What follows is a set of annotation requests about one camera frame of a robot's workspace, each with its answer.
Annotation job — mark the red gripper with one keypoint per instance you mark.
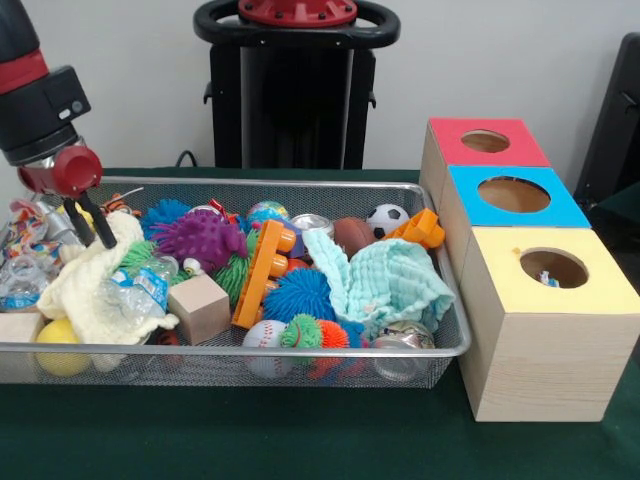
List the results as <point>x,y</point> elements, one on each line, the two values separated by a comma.
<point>75,172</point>

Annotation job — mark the purple spiky rubber ball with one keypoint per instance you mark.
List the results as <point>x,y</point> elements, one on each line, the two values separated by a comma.
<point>200,235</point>

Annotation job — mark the wide orange studded block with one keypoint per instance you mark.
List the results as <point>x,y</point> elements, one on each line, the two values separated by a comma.
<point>260,280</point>

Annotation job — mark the brown toy football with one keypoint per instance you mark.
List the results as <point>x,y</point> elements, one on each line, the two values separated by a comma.
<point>352,232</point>

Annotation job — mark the long orange toy block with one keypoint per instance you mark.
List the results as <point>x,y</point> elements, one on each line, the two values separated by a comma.
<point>417,227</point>

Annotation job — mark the small colourful patterned cloth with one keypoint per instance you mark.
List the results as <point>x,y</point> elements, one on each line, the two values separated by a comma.
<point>547,280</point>

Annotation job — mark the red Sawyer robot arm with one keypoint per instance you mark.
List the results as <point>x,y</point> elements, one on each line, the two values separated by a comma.
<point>30,110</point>

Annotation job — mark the silver mesh bin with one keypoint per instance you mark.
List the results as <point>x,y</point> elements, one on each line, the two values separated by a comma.
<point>250,350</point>

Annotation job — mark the wooden box with three holes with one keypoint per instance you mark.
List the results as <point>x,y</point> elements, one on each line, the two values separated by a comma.
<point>550,365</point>

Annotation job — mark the cream yellow cloth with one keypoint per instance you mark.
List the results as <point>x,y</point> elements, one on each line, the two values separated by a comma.
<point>75,285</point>

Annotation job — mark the blue spiky rubber ball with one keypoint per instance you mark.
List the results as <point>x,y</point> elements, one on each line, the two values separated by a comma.
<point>162,212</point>

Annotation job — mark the blue globe ball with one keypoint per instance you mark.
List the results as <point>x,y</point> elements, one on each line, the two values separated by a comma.
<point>267,210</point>

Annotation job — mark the dark green tablecloth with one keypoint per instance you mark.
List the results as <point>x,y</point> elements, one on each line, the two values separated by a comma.
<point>625,205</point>
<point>250,440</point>

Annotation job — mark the black and white soccer ball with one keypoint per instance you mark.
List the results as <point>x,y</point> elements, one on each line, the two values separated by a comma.
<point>387,216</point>

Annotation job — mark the mint green cloth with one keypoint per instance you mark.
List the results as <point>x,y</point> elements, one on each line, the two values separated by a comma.
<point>390,280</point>

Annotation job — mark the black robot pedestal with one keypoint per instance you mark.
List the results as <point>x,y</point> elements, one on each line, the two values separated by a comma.
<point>295,100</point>

